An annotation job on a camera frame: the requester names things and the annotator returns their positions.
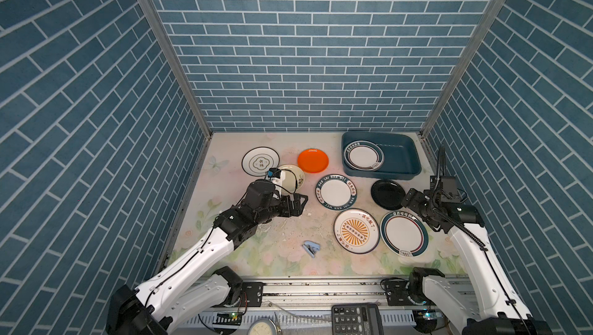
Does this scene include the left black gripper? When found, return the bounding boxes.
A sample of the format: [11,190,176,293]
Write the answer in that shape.
[254,193,310,226]

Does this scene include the white plate orange sunburst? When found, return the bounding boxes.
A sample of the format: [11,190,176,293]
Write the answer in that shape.
[334,208,380,255]

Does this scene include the white plate green red rim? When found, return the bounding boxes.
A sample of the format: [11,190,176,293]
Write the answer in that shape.
[344,140,385,171]

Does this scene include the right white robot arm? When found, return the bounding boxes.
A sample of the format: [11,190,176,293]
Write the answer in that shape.
[402,177,552,334]

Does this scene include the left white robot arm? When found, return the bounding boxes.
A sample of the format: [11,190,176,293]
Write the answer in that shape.
[106,179,308,334]

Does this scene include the teal plastic bin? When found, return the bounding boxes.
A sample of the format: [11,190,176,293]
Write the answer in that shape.
[341,132,422,180]

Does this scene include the small black plate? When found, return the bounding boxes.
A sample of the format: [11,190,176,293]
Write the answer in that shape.
[371,180,406,211]

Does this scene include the cream plate black brushstroke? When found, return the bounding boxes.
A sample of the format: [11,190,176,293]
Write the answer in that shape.
[278,164,305,194]

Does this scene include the white plate hao shi rim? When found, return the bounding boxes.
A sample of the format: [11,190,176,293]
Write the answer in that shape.
[315,174,358,211]

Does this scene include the small blue stapler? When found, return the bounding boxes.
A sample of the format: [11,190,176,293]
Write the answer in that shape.
[302,241,321,258]

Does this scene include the small orange plate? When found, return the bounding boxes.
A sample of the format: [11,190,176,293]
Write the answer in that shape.
[297,148,329,174]

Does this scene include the white plate green cloud motif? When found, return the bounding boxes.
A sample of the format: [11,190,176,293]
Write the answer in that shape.
[242,146,280,177]

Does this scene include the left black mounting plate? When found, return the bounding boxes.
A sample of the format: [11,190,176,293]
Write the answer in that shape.
[239,282,264,309]

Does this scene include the black mounting plate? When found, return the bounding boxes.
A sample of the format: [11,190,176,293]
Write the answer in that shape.
[239,282,264,309]
[380,278,412,307]

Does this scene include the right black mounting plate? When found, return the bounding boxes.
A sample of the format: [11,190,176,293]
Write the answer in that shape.
[380,278,412,307]

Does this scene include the black calculator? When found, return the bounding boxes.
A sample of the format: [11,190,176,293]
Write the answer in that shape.
[331,303,384,335]

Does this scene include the round white clock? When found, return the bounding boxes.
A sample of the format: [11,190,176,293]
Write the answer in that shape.
[247,318,282,335]

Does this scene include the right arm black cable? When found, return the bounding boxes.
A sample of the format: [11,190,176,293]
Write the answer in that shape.
[428,144,534,331]

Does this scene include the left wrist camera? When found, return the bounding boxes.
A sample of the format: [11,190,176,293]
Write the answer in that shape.
[267,167,284,192]

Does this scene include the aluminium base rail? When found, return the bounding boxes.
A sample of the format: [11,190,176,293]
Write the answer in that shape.
[133,276,515,313]

